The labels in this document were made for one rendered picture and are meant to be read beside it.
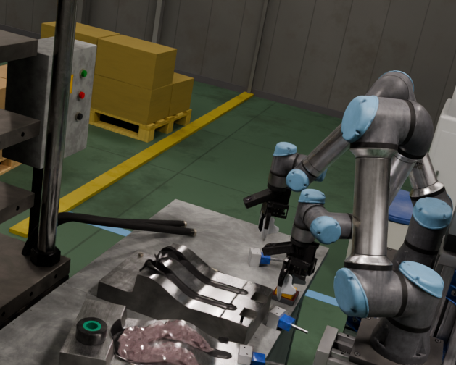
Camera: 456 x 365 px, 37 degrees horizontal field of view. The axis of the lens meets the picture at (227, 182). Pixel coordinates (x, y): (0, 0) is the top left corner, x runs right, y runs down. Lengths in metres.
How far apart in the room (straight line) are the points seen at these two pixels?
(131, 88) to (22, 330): 4.17
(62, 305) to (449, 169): 3.33
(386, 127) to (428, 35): 6.19
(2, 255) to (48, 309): 0.38
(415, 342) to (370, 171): 0.44
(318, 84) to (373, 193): 6.44
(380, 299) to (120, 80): 4.67
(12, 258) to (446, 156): 3.27
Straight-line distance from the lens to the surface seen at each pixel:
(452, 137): 4.90
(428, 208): 2.22
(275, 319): 2.23
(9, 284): 2.32
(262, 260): 2.57
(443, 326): 2.05
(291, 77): 8.15
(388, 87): 2.17
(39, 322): 2.12
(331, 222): 1.93
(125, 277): 2.26
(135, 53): 5.99
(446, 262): 1.96
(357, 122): 1.68
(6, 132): 2.12
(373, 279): 1.68
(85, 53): 2.51
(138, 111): 6.06
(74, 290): 2.28
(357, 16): 7.92
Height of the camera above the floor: 2.00
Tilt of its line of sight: 21 degrees down
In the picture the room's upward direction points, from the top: 11 degrees clockwise
